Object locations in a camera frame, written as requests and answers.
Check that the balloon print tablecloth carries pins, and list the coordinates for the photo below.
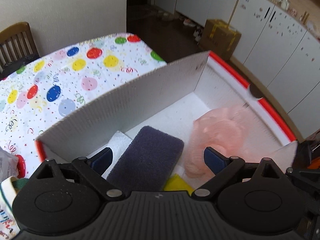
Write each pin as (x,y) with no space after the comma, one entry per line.
(43,92)

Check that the purple green sponge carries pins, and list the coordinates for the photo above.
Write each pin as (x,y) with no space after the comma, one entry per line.
(147,163)

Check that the wooden chair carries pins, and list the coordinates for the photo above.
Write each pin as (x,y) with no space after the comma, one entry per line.
(18,48)

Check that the clear plastic bag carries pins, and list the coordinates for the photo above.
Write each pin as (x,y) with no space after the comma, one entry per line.
(8,165)

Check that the red white storage box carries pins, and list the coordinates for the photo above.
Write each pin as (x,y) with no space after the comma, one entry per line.
(170,99)

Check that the white paper napkin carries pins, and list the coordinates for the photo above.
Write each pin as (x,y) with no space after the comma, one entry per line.
(118,144)

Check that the white wooden cabinet unit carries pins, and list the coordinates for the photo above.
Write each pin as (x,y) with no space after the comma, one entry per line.
(274,48)

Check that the Christmas print fabric bag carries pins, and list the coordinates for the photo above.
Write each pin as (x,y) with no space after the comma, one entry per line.
(9,190)

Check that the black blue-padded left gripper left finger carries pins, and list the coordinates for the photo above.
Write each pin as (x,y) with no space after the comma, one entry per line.
(91,171)

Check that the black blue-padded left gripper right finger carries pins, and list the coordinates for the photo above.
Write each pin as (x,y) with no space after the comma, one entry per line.
(225,170)

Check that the pink mesh bath pouf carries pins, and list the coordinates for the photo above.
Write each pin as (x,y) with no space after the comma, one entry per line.
(223,129)

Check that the yellow cloth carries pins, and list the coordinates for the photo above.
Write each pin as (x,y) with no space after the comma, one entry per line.
(176,183)

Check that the brown cardboard box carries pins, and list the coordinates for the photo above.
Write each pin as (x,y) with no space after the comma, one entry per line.
(220,38)

